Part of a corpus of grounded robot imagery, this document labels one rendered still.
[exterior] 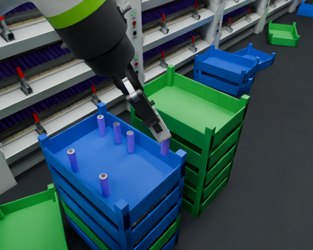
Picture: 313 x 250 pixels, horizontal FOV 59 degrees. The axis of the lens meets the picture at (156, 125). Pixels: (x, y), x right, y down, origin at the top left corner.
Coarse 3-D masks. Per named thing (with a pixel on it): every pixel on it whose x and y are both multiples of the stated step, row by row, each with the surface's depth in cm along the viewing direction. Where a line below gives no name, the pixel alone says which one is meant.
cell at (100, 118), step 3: (99, 117) 74; (102, 117) 74; (99, 120) 74; (102, 120) 74; (99, 123) 74; (102, 123) 75; (99, 126) 75; (102, 126) 75; (99, 129) 76; (102, 129) 76; (105, 129) 77; (102, 132) 77; (105, 132) 77; (102, 135) 77
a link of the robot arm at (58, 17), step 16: (0, 0) 34; (16, 0) 34; (32, 0) 34; (48, 0) 32; (64, 0) 32; (80, 0) 33; (96, 0) 34; (48, 16) 35; (64, 16) 34; (80, 16) 34
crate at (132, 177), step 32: (96, 128) 80; (128, 128) 74; (64, 160) 70; (96, 160) 70; (128, 160) 70; (160, 160) 70; (96, 192) 57; (128, 192) 63; (160, 192) 61; (128, 224) 55
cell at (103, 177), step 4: (100, 176) 58; (104, 176) 58; (100, 180) 58; (104, 180) 58; (100, 184) 59; (104, 184) 59; (108, 184) 60; (104, 188) 60; (108, 188) 60; (104, 192) 61; (108, 192) 61; (104, 196) 62; (108, 196) 62
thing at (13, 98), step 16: (48, 48) 106; (0, 64) 95; (16, 64) 97; (32, 64) 99; (48, 64) 100; (64, 64) 104; (80, 64) 108; (0, 80) 91; (16, 80) 94; (32, 80) 96; (48, 80) 99; (64, 80) 101; (80, 80) 108; (0, 96) 90; (16, 96) 92; (32, 96) 94; (48, 96) 100; (0, 112) 88
